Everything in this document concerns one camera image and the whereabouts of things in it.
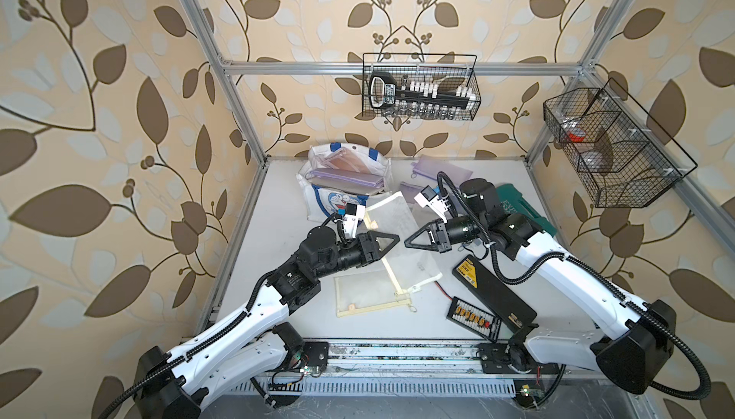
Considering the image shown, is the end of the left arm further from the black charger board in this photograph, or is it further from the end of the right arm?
the black charger board

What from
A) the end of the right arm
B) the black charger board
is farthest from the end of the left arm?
the black charger board

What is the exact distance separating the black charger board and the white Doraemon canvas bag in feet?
1.34

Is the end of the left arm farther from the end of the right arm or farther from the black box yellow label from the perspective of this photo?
the black box yellow label

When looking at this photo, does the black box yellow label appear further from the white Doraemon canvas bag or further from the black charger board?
the white Doraemon canvas bag

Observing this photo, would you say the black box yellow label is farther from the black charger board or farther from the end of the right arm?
the end of the right arm

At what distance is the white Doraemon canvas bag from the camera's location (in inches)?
34.4

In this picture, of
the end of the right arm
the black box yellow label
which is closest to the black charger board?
the black box yellow label

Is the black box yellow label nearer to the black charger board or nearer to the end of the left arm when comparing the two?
the black charger board

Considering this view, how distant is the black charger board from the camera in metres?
0.79
